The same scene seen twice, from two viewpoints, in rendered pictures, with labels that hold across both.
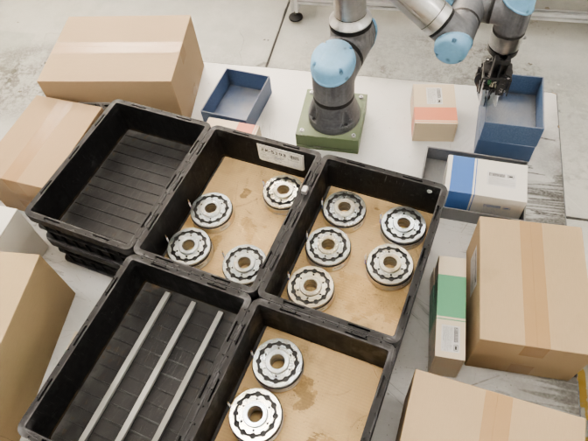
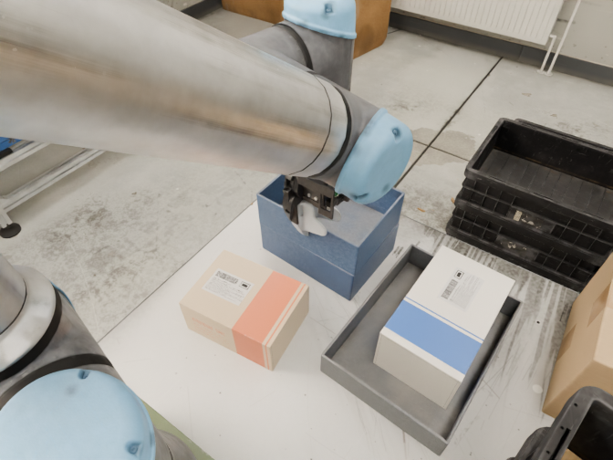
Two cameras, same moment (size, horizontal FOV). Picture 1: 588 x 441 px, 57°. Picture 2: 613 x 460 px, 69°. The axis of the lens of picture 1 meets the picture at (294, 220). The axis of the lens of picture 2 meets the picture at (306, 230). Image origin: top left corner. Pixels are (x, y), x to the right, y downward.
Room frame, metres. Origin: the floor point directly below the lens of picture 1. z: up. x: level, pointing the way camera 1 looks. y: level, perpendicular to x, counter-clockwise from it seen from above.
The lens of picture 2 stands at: (0.90, -0.10, 1.34)
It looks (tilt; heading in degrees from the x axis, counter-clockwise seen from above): 47 degrees down; 286
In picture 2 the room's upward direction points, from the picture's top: straight up
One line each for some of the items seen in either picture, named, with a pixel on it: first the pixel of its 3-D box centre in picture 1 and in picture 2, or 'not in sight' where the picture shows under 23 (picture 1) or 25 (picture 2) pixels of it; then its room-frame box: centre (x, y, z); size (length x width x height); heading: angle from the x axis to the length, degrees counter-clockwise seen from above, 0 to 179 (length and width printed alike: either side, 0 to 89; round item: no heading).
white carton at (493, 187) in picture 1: (482, 188); (443, 321); (0.80, -0.50, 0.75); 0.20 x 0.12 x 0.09; 69
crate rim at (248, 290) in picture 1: (232, 202); not in sight; (0.74, 0.14, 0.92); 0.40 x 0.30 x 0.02; 151
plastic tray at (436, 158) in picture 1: (472, 187); (423, 335); (0.83, -0.49, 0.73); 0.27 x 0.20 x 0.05; 68
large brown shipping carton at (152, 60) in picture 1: (127, 73); not in sight; (1.38, 0.46, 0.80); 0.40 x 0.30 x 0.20; 79
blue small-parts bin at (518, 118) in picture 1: (511, 108); (329, 208); (1.02, -0.64, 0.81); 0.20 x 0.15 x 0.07; 160
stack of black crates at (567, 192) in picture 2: not in sight; (526, 224); (0.53, -1.17, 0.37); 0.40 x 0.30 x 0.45; 162
